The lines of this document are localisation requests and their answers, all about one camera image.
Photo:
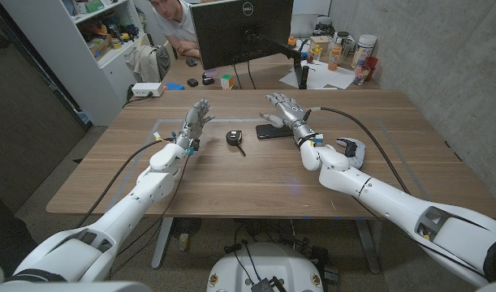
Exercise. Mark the black box on robot base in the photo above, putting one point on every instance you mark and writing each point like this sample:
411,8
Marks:
264,286

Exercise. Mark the orange capped small jar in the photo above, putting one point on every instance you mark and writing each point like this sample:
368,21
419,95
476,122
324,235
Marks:
291,41

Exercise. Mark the small bottle on floor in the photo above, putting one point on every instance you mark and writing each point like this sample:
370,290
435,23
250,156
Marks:
184,242

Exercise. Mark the small cardboard box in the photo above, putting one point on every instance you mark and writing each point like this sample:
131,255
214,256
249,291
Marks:
320,42

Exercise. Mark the jar with black lid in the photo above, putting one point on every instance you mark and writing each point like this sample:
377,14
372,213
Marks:
345,40

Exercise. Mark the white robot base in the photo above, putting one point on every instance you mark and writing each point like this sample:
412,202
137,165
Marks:
268,263

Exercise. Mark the white storage shelf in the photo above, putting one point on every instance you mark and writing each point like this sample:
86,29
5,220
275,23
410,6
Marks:
69,61

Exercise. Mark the white round canister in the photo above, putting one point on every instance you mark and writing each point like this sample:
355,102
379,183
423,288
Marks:
363,50

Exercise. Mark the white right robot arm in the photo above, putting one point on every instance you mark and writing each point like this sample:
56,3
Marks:
393,203

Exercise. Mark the small purple item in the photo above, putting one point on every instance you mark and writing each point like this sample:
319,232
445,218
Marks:
211,73

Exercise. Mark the black Dell monitor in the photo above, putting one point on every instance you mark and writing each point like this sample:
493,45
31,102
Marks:
231,36

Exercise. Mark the orange drink bottle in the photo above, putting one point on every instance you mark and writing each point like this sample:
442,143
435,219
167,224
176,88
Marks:
335,57

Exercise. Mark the small black gadget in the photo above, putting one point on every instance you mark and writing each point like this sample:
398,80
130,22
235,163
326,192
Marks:
208,80

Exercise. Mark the black computer mouse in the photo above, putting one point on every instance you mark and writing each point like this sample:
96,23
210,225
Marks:
191,62

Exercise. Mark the red plastic cup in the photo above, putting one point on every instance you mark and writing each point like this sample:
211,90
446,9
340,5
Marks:
371,65

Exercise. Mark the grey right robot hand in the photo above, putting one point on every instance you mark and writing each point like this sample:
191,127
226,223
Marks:
290,113

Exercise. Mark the white power box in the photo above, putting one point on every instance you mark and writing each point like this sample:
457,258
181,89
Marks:
147,89

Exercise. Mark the dark grey desk appliance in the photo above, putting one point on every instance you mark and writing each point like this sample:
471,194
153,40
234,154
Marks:
323,26

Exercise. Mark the black floor fan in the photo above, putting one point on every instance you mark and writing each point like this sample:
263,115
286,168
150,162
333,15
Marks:
186,227

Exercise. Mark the black tape measure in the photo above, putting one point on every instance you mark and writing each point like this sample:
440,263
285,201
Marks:
233,138

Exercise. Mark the small black case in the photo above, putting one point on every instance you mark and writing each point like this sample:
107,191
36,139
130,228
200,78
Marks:
192,82

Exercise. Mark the flat blue item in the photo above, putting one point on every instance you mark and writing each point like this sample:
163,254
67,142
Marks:
174,86

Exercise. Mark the colourful puzzle cube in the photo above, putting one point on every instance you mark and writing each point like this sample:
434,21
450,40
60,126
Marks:
227,82

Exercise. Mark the man's bare forearm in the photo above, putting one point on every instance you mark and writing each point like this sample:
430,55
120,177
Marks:
189,49

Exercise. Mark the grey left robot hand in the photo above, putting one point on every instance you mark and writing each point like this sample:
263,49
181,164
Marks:
195,121

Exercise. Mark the white paper sheets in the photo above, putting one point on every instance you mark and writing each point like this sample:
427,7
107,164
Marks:
324,77

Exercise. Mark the grey jacket on chair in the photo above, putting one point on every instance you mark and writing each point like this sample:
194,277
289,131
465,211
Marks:
148,63

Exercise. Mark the black smartphone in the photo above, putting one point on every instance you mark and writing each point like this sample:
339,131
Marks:
268,131

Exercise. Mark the grey table leg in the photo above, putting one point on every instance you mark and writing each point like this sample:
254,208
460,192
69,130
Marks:
162,243
368,247

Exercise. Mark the man in white t-shirt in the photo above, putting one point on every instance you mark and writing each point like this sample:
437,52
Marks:
178,20

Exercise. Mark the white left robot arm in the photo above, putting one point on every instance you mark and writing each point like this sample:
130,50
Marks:
122,215

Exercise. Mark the clear drinking glass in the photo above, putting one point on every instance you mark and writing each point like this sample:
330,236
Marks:
360,76

